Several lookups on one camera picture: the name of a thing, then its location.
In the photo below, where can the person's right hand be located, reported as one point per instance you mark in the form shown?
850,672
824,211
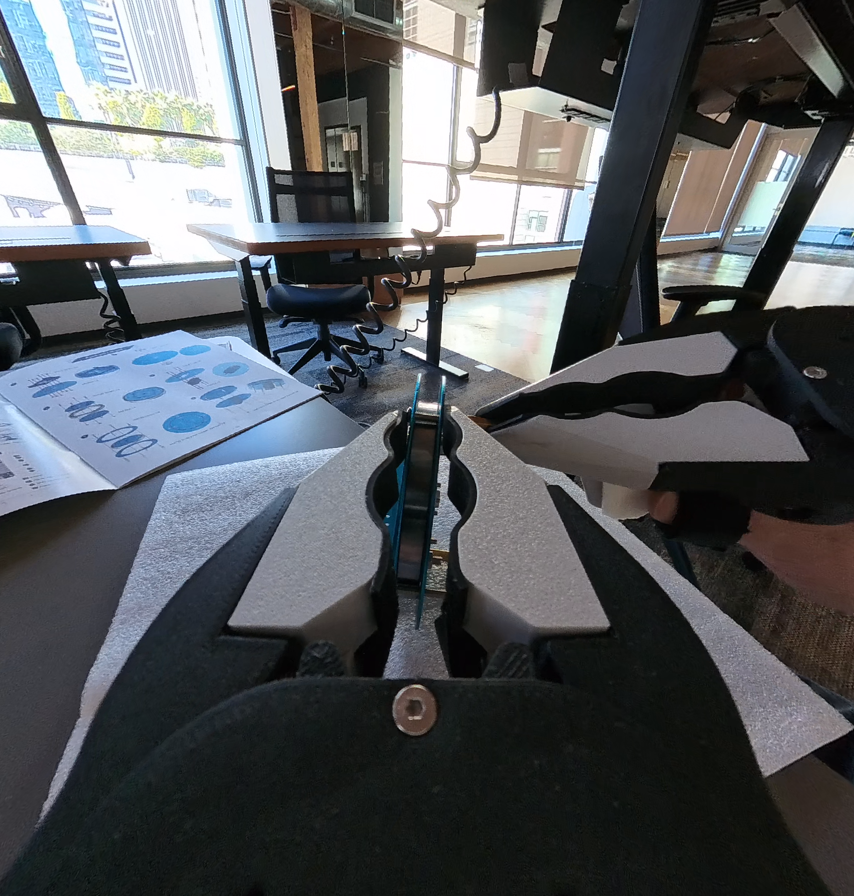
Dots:
818,567

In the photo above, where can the blue round metal base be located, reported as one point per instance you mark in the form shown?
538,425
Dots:
420,504

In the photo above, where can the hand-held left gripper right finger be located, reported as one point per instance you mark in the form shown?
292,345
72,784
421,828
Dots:
532,560

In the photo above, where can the dark grey desk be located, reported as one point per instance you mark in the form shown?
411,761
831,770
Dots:
42,595

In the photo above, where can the black office chair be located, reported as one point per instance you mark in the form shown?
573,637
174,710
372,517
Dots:
713,297

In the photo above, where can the black-framed grid window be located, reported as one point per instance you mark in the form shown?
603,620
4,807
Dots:
119,105

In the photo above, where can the black mesh-back chair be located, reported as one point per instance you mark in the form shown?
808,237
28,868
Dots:
311,196

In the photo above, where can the wide glass window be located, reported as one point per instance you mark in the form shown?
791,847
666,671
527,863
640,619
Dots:
497,203

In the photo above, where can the open instruction booklet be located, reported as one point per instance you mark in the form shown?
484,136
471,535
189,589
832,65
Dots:
119,420

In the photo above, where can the white foam sheet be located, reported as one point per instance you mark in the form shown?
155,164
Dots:
189,525

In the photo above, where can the person's dark pants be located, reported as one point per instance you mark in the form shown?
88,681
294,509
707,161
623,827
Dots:
846,728

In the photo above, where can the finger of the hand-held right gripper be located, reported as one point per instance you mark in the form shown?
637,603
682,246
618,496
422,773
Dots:
643,357
643,448

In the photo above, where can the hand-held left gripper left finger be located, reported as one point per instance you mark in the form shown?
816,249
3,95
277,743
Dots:
308,560

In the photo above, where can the wooden pillar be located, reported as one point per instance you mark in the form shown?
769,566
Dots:
308,84

